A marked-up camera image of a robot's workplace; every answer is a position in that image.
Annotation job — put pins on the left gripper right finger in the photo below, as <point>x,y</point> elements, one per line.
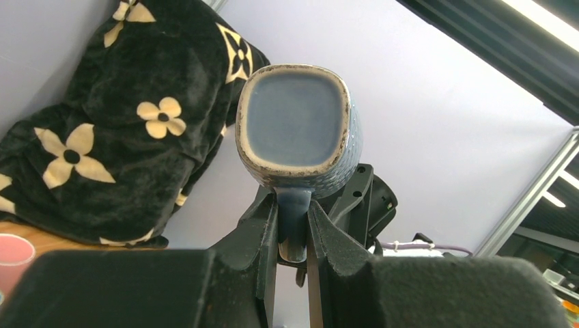
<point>350,287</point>

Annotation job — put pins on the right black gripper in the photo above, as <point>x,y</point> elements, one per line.
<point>361,209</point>

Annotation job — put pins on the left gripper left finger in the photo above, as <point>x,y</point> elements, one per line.
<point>230,284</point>

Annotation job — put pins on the grey-blue small mug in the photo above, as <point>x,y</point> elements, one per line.
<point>298,134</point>

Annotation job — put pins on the pink tall mug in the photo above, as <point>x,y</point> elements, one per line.
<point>17,254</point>

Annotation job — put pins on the black floral plush blanket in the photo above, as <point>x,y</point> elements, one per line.
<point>142,119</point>

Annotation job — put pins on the aluminium frame post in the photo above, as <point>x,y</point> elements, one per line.
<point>530,197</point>

